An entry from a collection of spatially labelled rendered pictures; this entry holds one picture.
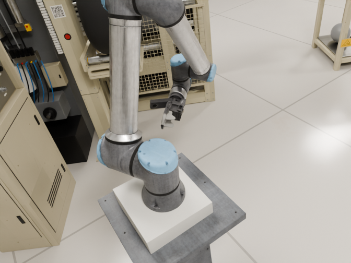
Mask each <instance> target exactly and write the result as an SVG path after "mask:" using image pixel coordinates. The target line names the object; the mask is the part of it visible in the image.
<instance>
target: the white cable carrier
mask: <svg viewBox="0 0 351 263"><path fill-rule="evenodd" d="M36 1H37V4H38V5H39V8H40V10H41V13H42V15H43V18H44V21H45V23H46V26H47V28H49V29H48V30H49V33H50V35H51V37H52V40H53V42H54V45H55V47H56V49H57V51H58V54H62V53H64V51H63V49H62V46H61V44H60V41H59V39H58V36H57V34H56V32H55V29H54V27H53V24H52V21H51V19H50V16H49V14H48V11H47V9H46V7H45V4H44V2H43V0H36Z"/></svg>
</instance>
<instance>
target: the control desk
mask: <svg viewBox="0 0 351 263"><path fill-rule="evenodd" d="M75 185H76V181H75V179H74V178H73V176H72V174H71V172H70V170H69V168H68V166H67V164H66V163H65V161H64V159H63V157H62V155H61V153H60V151H59V149H58V148H57V146H56V144H55V142H54V140H53V138H52V136H51V134H50V133H49V131H48V129H47V127H46V125H45V123H44V121H43V119H42V118H41V116H40V114H39V112H38V110H37V108H36V106H35V104H34V103H33V101H32V99H31V97H30V95H29V93H28V91H27V89H26V88H25V85H24V84H23V82H22V80H21V78H20V76H19V75H18V73H17V71H16V69H15V67H14V65H13V63H12V61H11V60H10V58H9V56H8V54H7V52H6V50H5V48H4V47H3V45H2V43H1V41H0V251H1V252H2V253H4V252H13V251H18V250H25V249H34V248H42V247H50V246H58V245H60V242H61V238H62V234H63V230H64V226H65V222H66V218H67V215H68V211H69V207H70V204H71V200H72V196H73V192H74V188H75Z"/></svg>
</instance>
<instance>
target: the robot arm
mask: <svg viewBox="0 0 351 263"><path fill-rule="evenodd" d="M101 3H102V5H103V7H104V9H105V10H106V11H108V18H109V65H110V128H108V129H107V130H106V132H105V133H104V134H103V135H102V136H101V139H99V142H98V144H97V158H98V160H99V162H100V163H101V164H103V165H105V166H106V167H108V168H110V169H114V170H116V171H119V172H122V173H124V174H127V175H130V176H132V177H135V178H138V179H140V180H142V181H144V186H143V189H142V199H143V202H144V204H145V205H146V207H147V208H149V209H150V210H152V211H155V212H169V211H172V210H174V209H176V208H178V207H179V206H180V205H181V204H182V203H183V201H184V199H185V187H184V184H183V182H182V181H181V180H180V177H179V165H178V155H177V152H176V149H175V147H174V145H173V144H172V143H171V142H169V141H166V140H165V139H161V138H153V139H150V140H149V141H145V142H144V141H142V132H141V131H140V130H139V129H138V128H137V124H138V95H139V66H140V50H141V22H142V16H146V17H148V18H150V19H152V20H153V21H154V22H155V23H156V24H157V25H158V26H160V27H162V28H165V30H166V31H167V33H168V34H169V35H170V37H171V39H172V40H173V42H174V43H175V45H176V46H177V48H178V49H179V51H180V52H181V54H177V55H174V56H173V57H172V58H171V60H170V66H171V73H172V82H173V85H172V88H171V90H170V93H169V95H168V98H166V99H153V100H150V108H151V109H159V108H165V110H164V113H163V116H162V120H161V129H163V128H164V127H173V126H174V124H173V123H172V122H171V120H175V121H180V119H181V116H182V113H183V111H184V109H183V108H184V106H185V102H186V96H187V94H188V91H189V88H190V86H191V78H193V79H197V80H202V81H206V82H212V81H213V80H214V78H215V75H216V70H217V66H216V64H214V63H210V62H209V60H208V59H207V57H206V55H205V53H204V51H203V49H202V47H201V45H200V43H199V41H198V39H197V37H196V36H195V34H194V32H193V30H192V28H191V26H190V24H189V22H188V20H187V18H186V16H185V4H184V2H183V0H101Z"/></svg>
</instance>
